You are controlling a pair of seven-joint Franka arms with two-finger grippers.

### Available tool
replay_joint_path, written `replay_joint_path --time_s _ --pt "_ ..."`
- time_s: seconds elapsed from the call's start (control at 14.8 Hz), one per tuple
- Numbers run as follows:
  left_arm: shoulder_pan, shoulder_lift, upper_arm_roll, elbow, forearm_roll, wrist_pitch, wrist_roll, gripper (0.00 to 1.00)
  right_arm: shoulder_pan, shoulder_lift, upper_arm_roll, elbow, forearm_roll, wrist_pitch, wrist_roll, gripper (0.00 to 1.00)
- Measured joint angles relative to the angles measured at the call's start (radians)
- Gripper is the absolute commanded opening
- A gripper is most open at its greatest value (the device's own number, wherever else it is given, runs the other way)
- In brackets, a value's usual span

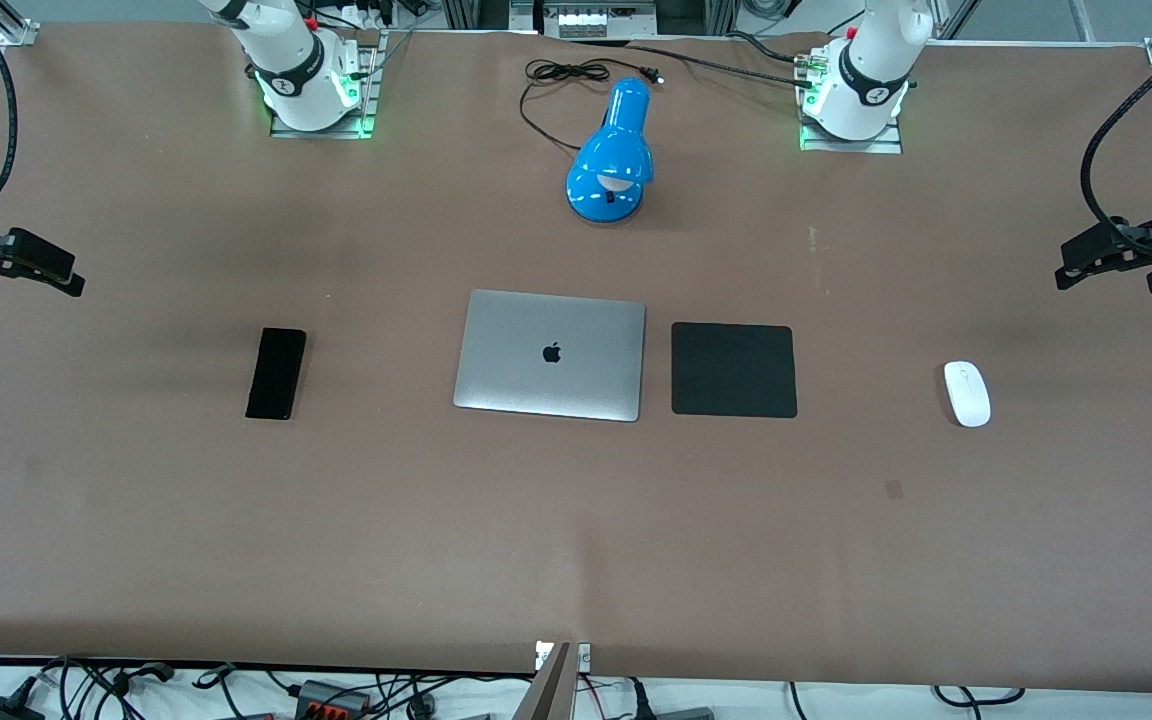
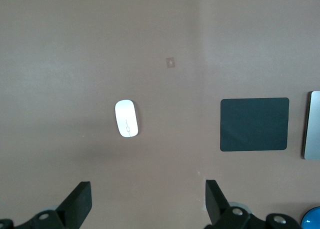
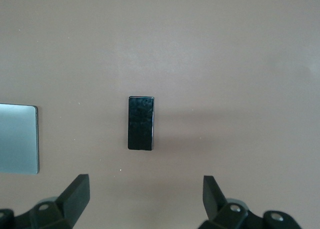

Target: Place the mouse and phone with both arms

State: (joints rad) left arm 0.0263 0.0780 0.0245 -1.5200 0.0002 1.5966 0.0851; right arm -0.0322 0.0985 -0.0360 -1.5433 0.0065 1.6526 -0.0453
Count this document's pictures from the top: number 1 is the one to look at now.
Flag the white computer mouse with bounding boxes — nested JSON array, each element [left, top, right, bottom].
[[943, 360, 992, 429]]

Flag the black smartphone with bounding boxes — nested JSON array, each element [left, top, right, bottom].
[[245, 327, 308, 421]]

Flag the black mouse pad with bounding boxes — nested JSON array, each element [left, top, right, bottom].
[[671, 322, 798, 419]]

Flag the silver closed laptop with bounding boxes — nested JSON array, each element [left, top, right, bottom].
[[453, 289, 647, 423]]

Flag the black connector block orange levers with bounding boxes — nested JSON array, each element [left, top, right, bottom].
[[294, 679, 374, 720]]

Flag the blue desk lamp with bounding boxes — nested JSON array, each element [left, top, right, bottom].
[[565, 77, 655, 224]]

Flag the white power strip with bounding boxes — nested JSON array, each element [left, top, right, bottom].
[[541, 0, 658, 40]]

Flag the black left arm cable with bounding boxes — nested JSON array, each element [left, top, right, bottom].
[[1081, 25, 1152, 266]]

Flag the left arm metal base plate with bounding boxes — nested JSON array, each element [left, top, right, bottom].
[[799, 50, 905, 154]]

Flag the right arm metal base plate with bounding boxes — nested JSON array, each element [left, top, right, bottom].
[[269, 28, 380, 139]]

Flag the black braided table cable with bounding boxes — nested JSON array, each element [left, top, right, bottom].
[[626, 30, 829, 91]]

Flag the black looped floor cable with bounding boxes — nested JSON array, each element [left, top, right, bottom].
[[930, 684, 1028, 708]]

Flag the black lamp power cord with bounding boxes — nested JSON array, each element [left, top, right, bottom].
[[519, 58, 664, 153]]

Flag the grey aluminium profile post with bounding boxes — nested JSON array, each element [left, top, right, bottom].
[[511, 641, 577, 720]]

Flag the white metal post bracket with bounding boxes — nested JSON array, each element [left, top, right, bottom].
[[534, 640, 592, 672]]

